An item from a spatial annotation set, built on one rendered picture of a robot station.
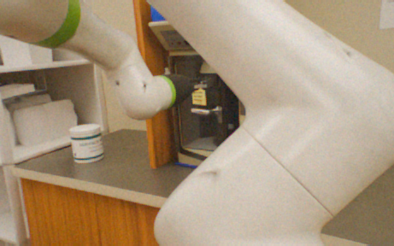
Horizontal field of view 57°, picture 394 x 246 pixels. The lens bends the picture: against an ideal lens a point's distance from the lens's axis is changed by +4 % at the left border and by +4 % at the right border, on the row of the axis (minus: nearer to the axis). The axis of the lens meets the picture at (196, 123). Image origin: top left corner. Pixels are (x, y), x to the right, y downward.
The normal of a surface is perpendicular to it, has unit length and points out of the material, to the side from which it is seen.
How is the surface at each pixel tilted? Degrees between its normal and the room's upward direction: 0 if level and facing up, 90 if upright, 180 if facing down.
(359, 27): 90
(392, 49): 90
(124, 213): 90
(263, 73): 86
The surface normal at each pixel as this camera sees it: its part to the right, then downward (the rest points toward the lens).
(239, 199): -0.27, -0.16
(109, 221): -0.52, 0.23
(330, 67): -0.01, -0.37
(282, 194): -0.06, 0.06
